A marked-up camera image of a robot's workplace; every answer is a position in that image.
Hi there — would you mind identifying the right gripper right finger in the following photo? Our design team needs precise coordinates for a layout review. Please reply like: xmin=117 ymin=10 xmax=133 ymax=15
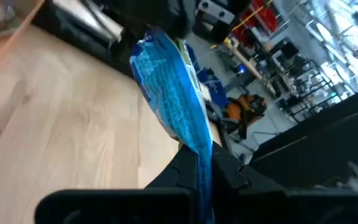
xmin=211 ymin=142 xmax=358 ymax=224

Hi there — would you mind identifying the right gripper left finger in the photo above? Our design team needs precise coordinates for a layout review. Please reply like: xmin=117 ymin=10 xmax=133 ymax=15
xmin=34 ymin=146 xmax=200 ymax=224

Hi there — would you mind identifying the plain blue granola bar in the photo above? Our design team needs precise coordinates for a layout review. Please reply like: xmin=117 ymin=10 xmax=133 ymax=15
xmin=129 ymin=28 xmax=216 ymax=224

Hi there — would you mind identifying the black partition screen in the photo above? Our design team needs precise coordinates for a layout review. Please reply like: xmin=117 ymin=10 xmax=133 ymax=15
xmin=250 ymin=82 xmax=358 ymax=190

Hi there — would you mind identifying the red tool cart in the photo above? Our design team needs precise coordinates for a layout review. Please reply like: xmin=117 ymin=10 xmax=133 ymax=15
xmin=237 ymin=0 xmax=279 ymax=47

